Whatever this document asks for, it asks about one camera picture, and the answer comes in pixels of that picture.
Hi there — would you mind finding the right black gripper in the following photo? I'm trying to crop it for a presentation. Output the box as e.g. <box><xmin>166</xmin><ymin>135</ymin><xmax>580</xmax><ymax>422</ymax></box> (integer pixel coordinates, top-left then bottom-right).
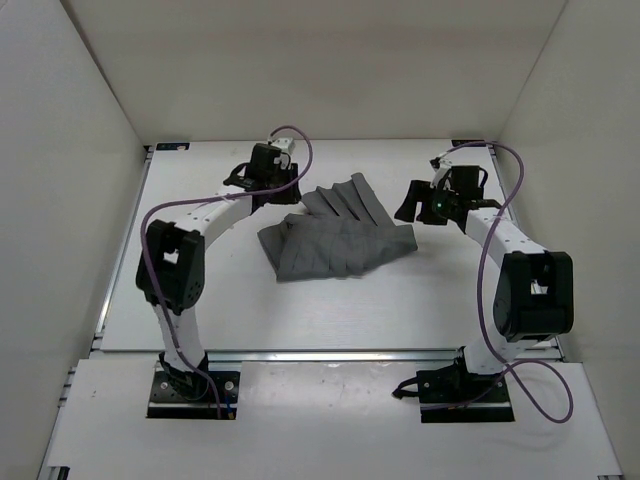
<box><xmin>395</xmin><ymin>181</ymin><xmax>458</xmax><ymax>226</ymax></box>

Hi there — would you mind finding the grey pleated skirt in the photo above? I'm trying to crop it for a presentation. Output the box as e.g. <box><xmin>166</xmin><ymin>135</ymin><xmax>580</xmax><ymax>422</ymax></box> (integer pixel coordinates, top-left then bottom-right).
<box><xmin>257</xmin><ymin>172</ymin><xmax>418</xmax><ymax>282</ymax></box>

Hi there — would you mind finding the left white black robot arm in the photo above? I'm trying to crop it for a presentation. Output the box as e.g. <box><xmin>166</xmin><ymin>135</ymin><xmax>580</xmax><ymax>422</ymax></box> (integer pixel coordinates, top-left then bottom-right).
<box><xmin>135</xmin><ymin>137</ymin><xmax>301</xmax><ymax>404</ymax></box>

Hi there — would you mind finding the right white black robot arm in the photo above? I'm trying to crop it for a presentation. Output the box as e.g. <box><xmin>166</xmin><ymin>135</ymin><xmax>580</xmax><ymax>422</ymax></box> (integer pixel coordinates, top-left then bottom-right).
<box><xmin>395</xmin><ymin>166</ymin><xmax>574</xmax><ymax>409</ymax></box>

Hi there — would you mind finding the right blue corner label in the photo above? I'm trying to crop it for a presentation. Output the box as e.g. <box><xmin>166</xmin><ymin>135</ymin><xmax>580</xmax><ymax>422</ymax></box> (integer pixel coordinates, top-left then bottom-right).
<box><xmin>451</xmin><ymin>139</ymin><xmax>485</xmax><ymax>148</ymax></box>

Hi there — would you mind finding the blue corner label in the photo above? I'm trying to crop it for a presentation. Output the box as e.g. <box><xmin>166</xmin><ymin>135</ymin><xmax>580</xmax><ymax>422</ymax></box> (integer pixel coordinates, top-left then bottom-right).
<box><xmin>155</xmin><ymin>142</ymin><xmax>190</xmax><ymax>151</ymax></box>
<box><xmin>451</xmin><ymin>139</ymin><xmax>485</xmax><ymax>148</ymax></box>

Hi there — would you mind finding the left blue corner label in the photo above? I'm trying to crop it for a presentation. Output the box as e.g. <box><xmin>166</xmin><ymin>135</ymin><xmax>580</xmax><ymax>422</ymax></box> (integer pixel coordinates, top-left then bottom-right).
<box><xmin>155</xmin><ymin>142</ymin><xmax>190</xmax><ymax>151</ymax></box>

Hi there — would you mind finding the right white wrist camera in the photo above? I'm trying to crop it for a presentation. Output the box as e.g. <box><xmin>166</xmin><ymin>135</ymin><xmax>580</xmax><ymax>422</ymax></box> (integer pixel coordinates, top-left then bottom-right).
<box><xmin>429</xmin><ymin>154</ymin><xmax>452</xmax><ymax>188</ymax></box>

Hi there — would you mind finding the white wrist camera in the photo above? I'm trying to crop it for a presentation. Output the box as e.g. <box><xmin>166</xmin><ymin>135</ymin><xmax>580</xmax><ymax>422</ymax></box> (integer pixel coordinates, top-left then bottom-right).
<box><xmin>429</xmin><ymin>154</ymin><xmax>452</xmax><ymax>188</ymax></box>
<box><xmin>268</xmin><ymin>137</ymin><xmax>296</xmax><ymax>156</ymax></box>

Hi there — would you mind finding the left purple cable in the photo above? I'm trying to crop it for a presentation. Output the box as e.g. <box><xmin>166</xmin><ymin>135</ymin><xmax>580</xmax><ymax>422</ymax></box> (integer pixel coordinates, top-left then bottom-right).
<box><xmin>139</xmin><ymin>125</ymin><xmax>313</xmax><ymax>420</ymax></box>

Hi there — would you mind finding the purple cable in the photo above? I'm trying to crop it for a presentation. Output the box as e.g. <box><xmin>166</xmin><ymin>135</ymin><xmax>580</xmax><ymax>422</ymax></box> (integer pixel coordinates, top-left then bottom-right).
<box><xmin>139</xmin><ymin>125</ymin><xmax>313</xmax><ymax>420</ymax></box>
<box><xmin>439</xmin><ymin>140</ymin><xmax>575</xmax><ymax>425</ymax></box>

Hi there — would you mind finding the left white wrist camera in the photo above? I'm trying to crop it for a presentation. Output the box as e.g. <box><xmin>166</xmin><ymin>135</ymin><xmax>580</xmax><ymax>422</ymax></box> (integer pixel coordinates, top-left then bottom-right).
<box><xmin>268</xmin><ymin>137</ymin><xmax>296</xmax><ymax>156</ymax></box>

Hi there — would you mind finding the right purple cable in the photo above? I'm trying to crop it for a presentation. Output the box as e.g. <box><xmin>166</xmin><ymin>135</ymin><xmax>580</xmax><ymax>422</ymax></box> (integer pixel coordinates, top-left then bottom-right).
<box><xmin>439</xmin><ymin>140</ymin><xmax>575</xmax><ymax>425</ymax></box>

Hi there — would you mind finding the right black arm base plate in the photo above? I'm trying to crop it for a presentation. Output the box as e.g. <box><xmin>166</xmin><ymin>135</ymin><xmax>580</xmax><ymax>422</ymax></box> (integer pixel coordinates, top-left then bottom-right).
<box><xmin>417</xmin><ymin>366</ymin><xmax>515</xmax><ymax>424</ymax></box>

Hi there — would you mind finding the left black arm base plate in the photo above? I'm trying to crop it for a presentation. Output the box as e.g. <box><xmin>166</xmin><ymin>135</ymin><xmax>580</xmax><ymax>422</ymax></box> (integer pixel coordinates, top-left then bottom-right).
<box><xmin>146</xmin><ymin>364</ymin><xmax>241</xmax><ymax>421</ymax></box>

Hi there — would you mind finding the silver aluminium front rail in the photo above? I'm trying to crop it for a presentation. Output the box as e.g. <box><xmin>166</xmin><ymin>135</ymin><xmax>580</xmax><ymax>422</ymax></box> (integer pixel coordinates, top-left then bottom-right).
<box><xmin>89</xmin><ymin>348</ymin><xmax>566</xmax><ymax>364</ymax></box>

